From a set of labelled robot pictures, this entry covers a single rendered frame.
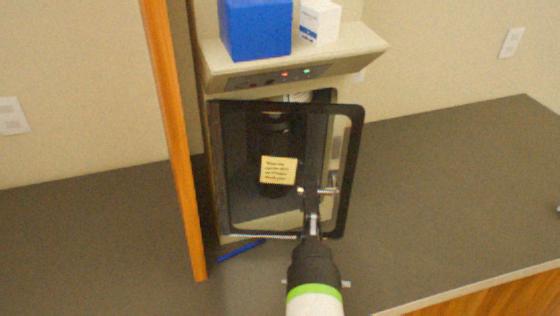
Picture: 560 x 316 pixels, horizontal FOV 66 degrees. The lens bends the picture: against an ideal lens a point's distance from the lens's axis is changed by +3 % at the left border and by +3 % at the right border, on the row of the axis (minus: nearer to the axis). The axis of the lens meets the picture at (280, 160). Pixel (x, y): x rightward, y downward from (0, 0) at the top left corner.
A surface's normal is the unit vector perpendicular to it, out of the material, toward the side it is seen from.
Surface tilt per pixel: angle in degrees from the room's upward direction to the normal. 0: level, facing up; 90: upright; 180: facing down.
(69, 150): 90
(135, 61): 90
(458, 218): 0
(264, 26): 90
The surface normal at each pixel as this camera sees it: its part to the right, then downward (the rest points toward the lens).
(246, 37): 0.32, 0.61
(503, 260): 0.02, -0.77
